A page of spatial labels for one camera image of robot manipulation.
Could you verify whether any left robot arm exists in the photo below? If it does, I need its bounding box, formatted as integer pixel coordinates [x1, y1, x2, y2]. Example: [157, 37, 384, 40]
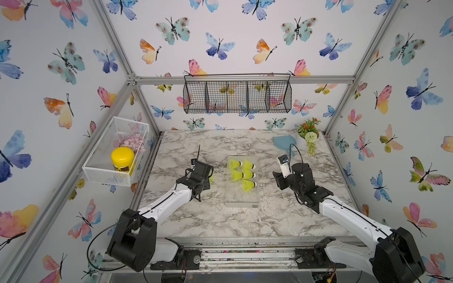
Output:
[107, 161, 214, 272]

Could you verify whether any white mesh wall basket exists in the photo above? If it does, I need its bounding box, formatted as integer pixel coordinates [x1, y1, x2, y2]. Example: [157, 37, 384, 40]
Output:
[83, 117, 149, 186]

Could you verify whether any yellow shuttlecock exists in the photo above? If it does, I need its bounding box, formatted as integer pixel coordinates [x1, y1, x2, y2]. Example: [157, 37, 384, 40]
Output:
[242, 159, 256, 171]
[228, 159, 243, 170]
[241, 179, 257, 192]
[243, 169, 255, 179]
[231, 170, 244, 182]

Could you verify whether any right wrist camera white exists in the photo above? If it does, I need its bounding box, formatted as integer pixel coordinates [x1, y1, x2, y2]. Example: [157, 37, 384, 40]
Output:
[278, 154, 292, 178]

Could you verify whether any black wire wall basket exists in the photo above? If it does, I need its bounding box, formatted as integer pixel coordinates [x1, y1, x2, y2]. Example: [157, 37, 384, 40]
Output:
[181, 73, 292, 115]

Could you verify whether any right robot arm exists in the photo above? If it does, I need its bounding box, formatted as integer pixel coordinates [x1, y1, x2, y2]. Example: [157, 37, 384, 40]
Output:
[273, 155, 426, 283]

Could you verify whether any light blue dustpan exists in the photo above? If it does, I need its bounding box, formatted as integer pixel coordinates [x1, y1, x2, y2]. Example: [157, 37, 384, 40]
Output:
[273, 135, 296, 152]

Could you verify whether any translucent plastic storage box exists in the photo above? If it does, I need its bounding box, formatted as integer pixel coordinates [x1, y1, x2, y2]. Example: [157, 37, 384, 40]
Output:
[224, 156, 260, 208]

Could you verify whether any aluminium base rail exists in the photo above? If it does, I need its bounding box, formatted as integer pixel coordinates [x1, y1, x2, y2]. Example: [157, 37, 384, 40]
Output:
[141, 240, 397, 275]

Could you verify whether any pink flower ball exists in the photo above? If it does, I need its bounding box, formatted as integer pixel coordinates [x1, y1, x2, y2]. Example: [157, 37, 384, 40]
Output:
[119, 134, 146, 154]

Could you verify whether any yellow lidded jar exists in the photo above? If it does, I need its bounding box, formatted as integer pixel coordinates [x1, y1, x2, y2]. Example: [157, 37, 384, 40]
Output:
[111, 147, 135, 174]

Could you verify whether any white potted artificial plant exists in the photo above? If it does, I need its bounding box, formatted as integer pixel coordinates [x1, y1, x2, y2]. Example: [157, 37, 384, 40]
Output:
[297, 118, 320, 156]

